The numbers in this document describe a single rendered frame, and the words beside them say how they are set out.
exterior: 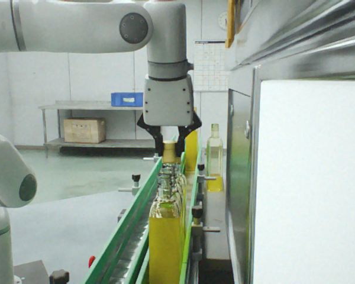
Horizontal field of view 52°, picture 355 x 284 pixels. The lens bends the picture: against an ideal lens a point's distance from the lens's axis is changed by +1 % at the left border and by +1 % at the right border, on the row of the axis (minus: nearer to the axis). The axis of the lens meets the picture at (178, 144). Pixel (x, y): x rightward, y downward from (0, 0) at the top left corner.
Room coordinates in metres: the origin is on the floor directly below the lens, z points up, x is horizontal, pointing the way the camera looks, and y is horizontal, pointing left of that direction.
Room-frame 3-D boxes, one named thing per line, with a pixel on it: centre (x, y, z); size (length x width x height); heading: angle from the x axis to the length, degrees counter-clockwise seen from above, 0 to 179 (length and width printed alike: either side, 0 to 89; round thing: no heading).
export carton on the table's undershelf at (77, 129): (6.21, 1.63, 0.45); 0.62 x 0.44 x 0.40; 80
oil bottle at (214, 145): (1.36, -0.14, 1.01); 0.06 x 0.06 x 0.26; 5
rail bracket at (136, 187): (1.11, 0.16, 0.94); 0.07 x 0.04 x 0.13; 85
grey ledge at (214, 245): (1.28, -0.13, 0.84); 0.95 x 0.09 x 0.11; 175
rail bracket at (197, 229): (0.80, -0.07, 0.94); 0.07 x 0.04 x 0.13; 85
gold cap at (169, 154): (0.74, 0.02, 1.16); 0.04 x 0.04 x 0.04
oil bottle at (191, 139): (1.73, -0.07, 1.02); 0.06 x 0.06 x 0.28; 85
